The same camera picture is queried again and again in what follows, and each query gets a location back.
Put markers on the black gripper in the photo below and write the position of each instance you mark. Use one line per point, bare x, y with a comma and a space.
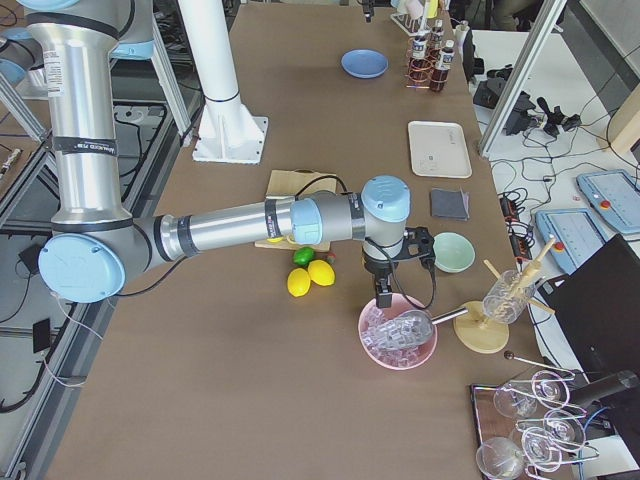
377, 268

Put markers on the blue round plate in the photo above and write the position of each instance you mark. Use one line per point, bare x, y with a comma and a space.
364, 63

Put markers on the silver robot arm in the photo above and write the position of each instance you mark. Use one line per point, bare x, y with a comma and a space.
97, 246

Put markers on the steel ice scoop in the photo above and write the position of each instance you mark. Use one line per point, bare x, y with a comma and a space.
413, 328

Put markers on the pink bowl with ice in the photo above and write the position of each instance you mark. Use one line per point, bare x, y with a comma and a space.
372, 318

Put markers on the yellow lemon upper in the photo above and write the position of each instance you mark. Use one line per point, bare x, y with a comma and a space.
321, 273

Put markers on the yellow lemon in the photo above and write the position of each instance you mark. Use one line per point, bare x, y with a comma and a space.
298, 282
321, 273

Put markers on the mint green bowl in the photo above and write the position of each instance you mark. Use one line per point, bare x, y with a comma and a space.
453, 252

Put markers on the yellow lemon lower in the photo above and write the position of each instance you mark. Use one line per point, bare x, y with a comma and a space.
298, 282

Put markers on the green lime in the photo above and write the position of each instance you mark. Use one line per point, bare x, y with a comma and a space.
303, 256

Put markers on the wooden cup stand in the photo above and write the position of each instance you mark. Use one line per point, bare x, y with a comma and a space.
483, 335

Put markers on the grey folded cloth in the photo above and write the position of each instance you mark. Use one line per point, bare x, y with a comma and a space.
449, 204

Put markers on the glass mug on stand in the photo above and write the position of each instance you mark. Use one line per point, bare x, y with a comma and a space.
505, 301

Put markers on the bamboo cutting board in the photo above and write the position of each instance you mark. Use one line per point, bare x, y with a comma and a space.
283, 183

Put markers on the cream rabbit tray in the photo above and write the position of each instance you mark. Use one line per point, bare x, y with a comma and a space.
438, 150

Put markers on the wine glass rack tray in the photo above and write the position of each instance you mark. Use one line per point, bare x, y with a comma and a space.
529, 428

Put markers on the teach pendant near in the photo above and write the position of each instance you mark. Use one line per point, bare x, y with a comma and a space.
578, 235

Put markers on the teach pendant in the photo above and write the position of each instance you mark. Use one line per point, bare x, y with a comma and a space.
578, 235
614, 195

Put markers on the tea bottle right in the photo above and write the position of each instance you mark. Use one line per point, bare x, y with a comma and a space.
442, 67

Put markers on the tea bottle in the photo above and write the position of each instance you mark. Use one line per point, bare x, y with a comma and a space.
442, 67
437, 34
418, 65

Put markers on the tea bottle middle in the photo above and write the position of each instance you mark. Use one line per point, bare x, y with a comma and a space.
418, 65

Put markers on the teach pendant far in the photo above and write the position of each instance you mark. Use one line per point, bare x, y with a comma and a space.
614, 195

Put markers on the tea bottle left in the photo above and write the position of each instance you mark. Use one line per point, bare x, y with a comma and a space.
437, 34

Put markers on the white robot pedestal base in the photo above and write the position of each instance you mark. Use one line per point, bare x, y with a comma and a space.
228, 132

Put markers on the copper wire bottle rack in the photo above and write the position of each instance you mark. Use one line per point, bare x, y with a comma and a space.
428, 61

